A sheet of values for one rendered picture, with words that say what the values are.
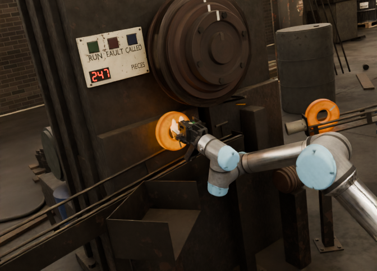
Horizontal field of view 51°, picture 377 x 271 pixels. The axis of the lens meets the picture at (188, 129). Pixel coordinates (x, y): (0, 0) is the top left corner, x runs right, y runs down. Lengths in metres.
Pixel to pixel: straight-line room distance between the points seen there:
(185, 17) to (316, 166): 0.74
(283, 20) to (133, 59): 4.60
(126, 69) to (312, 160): 0.80
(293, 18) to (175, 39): 4.44
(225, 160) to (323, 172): 0.34
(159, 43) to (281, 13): 4.65
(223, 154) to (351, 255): 1.08
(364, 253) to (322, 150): 1.15
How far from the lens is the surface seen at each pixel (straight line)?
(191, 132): 1.45
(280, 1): 6.04
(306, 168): 1.16
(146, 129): 1.60
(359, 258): 2.19
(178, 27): 1.51
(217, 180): 1.39
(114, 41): 1.54
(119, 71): 1.56
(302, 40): 4.25
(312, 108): 1.91
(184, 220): 1.38
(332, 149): 1.17
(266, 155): 1.40
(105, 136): 1.53
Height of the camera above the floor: 1.29
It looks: 17 degrees down
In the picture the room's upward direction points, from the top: 9 degrees counter-clockwise
